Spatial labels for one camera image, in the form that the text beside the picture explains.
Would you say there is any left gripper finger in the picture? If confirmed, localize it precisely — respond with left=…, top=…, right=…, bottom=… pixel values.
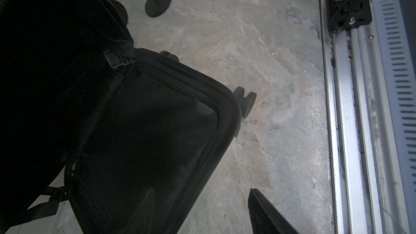
left=248, top=188, right=298, bottom=234

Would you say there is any white hard-shell suitcase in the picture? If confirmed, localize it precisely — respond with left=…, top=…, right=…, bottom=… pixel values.
left=1, top=0, right=256, bottom=234

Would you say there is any glitter tube on black stand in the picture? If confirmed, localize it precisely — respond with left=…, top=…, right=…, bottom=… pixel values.
left=145, top=0, right=172, bottom=17

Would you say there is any aluminium mounting rail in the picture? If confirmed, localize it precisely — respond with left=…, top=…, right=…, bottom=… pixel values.
left=320, top=0, right=416, bottom=234

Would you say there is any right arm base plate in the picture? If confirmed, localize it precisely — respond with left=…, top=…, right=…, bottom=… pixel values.
left=328, top=0, right=372, bottom=34

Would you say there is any white slotted cable duct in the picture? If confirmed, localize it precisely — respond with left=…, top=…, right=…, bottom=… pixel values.
left=372, top=0, right=416, bottom=234

